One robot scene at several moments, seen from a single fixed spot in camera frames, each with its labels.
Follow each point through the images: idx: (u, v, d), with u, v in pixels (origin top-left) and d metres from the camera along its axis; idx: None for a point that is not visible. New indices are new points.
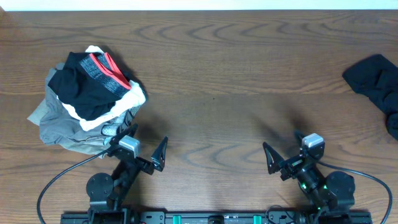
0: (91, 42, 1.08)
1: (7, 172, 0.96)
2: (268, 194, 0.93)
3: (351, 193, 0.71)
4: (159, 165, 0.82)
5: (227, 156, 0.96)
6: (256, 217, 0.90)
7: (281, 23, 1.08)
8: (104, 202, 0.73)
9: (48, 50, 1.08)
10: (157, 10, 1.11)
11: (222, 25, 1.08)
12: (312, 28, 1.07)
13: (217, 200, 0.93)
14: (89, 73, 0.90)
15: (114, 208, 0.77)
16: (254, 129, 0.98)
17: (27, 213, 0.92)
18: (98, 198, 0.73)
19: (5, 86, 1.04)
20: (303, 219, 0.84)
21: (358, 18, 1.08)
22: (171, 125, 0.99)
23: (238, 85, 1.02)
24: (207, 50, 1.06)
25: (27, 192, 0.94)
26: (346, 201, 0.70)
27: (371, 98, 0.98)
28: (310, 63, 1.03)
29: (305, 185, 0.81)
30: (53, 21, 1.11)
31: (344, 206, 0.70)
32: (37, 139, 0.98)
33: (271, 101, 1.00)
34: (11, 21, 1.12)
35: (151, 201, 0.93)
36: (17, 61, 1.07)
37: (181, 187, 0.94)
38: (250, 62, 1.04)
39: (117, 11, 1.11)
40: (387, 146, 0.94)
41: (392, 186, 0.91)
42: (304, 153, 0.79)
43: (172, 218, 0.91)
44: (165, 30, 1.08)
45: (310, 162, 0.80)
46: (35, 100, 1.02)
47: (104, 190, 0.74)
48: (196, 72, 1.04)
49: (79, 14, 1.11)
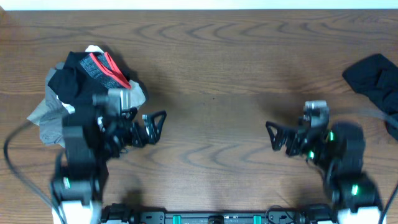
0: (91, 42, 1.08)
1: (7, 173, 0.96)
2: (268, 195, 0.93)
3: (361, 135, 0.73)
4: (152, 131, 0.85)
5: (227, 156, 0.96)
6: (255, 218, 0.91)
7: (282, 22, 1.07)
8: (78, 135, 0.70)
9: (47, 49, 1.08)
10: (157, 9, 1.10)
11: (222, 24, 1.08)
12: (313, 28, 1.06)
13: (217, 201, 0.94)
14: (89, 73, 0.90)
15: (89, 155, 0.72)
16: (254, 129, 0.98)
17: (28, 213, 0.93)
18: (68, 130, 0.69)
19: (4, 86, 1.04)
20: (302, 219, 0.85)
21: (359, 17, 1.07)
22: (171, 124, 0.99)
23: (238, 85, 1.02)
24: (207, 50, 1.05)
25: (27, 192, 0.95)
26: (357, 144, 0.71)
27: (371, 98, 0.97)
28: (310, 63, 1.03)
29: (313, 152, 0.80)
30: (52, 20, 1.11)
31: (357, 147, 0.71)
32: (37, 139, 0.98)
33: (271, 101, 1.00)
34: (10, 20, 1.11)
35: (152, 201, 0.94)
36: (16, 61, 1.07)
37: (181, 187, 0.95)
38: (250, 61, 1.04)
39: (116, 10, 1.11)
40: (387, 147, 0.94)
41: (392, 186, 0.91)
42: (309, 114, 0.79)
43: (172, 218, 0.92)
44: (165, 30, 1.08)
45: (313, 131, 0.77)
46: (35, 100, 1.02)
47: (86, 117, 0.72)
48: (196, 72, 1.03)
49: (79, 13, 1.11)
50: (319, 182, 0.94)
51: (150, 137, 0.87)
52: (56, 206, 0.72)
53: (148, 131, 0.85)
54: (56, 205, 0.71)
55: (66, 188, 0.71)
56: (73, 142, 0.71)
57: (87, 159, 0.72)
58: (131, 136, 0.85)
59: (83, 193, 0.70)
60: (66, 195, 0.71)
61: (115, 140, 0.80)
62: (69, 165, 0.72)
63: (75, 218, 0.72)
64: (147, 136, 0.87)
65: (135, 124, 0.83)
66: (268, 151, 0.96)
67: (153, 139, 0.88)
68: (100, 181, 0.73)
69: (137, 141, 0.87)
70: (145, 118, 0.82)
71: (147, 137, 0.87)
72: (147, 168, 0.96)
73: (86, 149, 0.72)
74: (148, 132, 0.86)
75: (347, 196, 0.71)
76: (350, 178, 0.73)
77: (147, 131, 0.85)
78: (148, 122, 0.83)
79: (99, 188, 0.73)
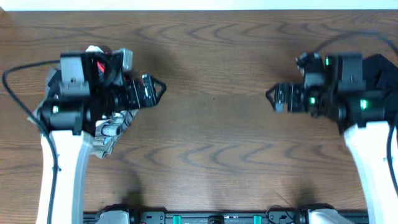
0: (91, 43, 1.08)
1: (8, 172, 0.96)
2: (269, 195, 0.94)
3: (357, 61, 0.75)
4: (151, 93, 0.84)
5: (228, 156, 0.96)
6: (256, 218, 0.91)
7: (282, 23, 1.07)
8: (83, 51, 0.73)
9: (47, 50, 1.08)
10: (157, 10, 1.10)
11: (223, 25, 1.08)
12: (312, 29, 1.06)
13: (217, 200, 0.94)
14: None
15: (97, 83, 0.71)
16: (254, 129, 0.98)
17: (28, 213, 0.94)
18: (66, 63, 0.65)
19: (5, 86, 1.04)
20: (302, 219, 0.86)
21: (358, 18, 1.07)
22: (171, 124, 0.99)
23: (238, 85, 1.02)
24: (207, 50, 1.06)
25: (28, 191, 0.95)
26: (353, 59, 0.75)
27: None
28: None
29: (314, 101, 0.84)
30: (53, 21, 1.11)
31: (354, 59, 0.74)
32: (37, 139, 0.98)
33: (271, 101, 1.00)
34: (11, 20, 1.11)
35: (152, 201, 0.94)
36: (16, 61, 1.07)
37: (181, 187, 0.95)
38: (250, 62, 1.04)
39: (117, 10, 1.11)
40: None
41: None
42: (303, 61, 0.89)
43: (172, 218, 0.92)
44: (165, 30, 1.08)
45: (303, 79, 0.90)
46: (35, 100, 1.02)
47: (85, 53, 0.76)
48: (196, 72, 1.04)
49: (79, 13, 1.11)
50: (319, 182, 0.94)
51: (147, 99, 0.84)
52: (42, 132, 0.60)
53: (147, 92, 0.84)
54: (43, 128, 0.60)
55: (55, 114, 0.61)
56: (71, 73, 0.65)
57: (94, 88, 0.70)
58: (129, 97, 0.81)
59: (73, 121, 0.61)
60: (56, 122, 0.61)
61: (116, 102, 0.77)
62: (63, 98, 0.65)
63: (66, 149, 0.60)
64: (145, 98, 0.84)
65: (135, 84, 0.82)
66: (268, 151, 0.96)
67: (153, 100, 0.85)
68: (94, 113, 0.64)
69: (134, 102, 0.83)
70: (146, 78, 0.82)
71: (143, 99, 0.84)
72: (147, 168, 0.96)
73: (81, 78, 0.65)
74: (147, 94, 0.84)
75: (355, 110, 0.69)
76: (354, 94, 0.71)
77: (145, 93, 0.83)
78: (148, 81, 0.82)
79: (91, 121, 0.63)
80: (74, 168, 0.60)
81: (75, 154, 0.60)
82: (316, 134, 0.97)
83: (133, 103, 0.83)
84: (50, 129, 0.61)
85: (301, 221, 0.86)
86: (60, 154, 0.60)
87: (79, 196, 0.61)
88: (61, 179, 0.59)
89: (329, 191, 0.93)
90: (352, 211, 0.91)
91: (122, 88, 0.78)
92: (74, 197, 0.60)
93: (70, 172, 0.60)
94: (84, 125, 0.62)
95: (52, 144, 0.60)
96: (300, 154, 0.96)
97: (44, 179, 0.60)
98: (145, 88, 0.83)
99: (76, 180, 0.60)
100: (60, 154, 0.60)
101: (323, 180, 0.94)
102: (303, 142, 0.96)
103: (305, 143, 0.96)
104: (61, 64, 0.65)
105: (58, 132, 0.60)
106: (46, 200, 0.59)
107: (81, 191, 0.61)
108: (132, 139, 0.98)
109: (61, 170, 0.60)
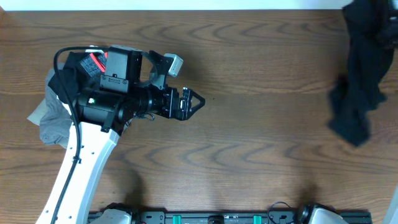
0: (91, 43, 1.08)
1: (8, 172, 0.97)
2: (268, 195, 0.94)
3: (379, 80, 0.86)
4: (185, 106, 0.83)
5: (227, 157, 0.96)
6: (255, 218, 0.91)
7: (281, 23, 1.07)
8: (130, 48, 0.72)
9: (47, 50, 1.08)
10: (157, 10, 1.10)
11: (222, 24, 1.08)
12: (313, 28, 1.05)
13: (217, 200, 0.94)
14: (89, 73, 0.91)
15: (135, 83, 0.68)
16: (254, 129, 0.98)
17: (28, 212, 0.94)
18: (114, 56, 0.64)
19: (5, 86, 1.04)
20: (306, 213, 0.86)
21: None
22: (171, 124, 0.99)
23: (237, 84, 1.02)
24: (207, 50, 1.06)
25: (27, 191, 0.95)
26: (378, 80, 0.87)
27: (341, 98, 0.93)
28: (310, 62, 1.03)
29: None
30: (53, 20, 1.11)
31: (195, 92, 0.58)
32: (37, 139, 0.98)
33: (271, 101, 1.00)
34: (11, 20, 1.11)
35: (152, 201, 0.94)
36: (16, 61, 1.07)
37: (181, 187, 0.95)
38: (251, 62, 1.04)
39: (117, 11, 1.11)
40: (388, 147, 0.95)
41: (392, 188, 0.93)
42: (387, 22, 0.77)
43: (172, 218, 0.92)
44: (165, 30, 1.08)
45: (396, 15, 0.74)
46: (35, 99, 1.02)
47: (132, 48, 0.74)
48: (197, 72, 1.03)
49: (79, 13, 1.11)
50: (319, 182, 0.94)
51: (180, 111, 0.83)
52: (73, 121, 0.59)
53: (182, 105, 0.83)
54: (75, 118, 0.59)
55: (90, 105, 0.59)
56: (115, 67, 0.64)
57: (132, 91, 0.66)
58: (164, 103, 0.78)
59: (106, 116, 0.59)
60: (89, 113, 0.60)
61: (150, 104, 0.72)
62: (102, 90, 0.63)
63: (90, 140, 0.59)
64: (178, 109, 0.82)
65: (173, 93, 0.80)
66: (268, 151, 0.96)
67: (185, 114, 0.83)
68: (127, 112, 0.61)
69: (166, 110, 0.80)
70: (186, 90, 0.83)
71: (177, 110, 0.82)
72: (147, 168, 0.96)
73: (123, 75, 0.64)
74: (181, 106, 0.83)
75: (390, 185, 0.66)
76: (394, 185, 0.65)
77: (180, 104, 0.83)
78: (186, 95, 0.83)
79: (122, 120, 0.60)
80: (95, 163, 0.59)
81: (98, 149, 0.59)
82: (316, 134, 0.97)
83: (164, 113, 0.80)
84: (81, 120, 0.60)
85: (305, 214, 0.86)
86: (83, 144, 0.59)
87: (91, 193, 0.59)
88: (79, 171, 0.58)
89: (329, 191, 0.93)
90: (352, 211, 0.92)
91: (160, 93, 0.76)
92: (87, 190, 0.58)
93: (89, 165, 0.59)
94: (114, 122, 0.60)
95: (79, 132, 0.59)
96: (299, 154, 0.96)
97: (62, 166, 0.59)
98: (182, 100, 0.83)
99: (92, 175, 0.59)
100: (84, 145, 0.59)
101: (324, 180, 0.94)
102: (303, 142, 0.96)
103: (305, 143, 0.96)
104: (109, 57, 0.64)
105: (88, 124, 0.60)
106: (59, 188, 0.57)
107: (92, 188, 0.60)
108: (132, 139, 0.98)
109: (81, 162, 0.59)
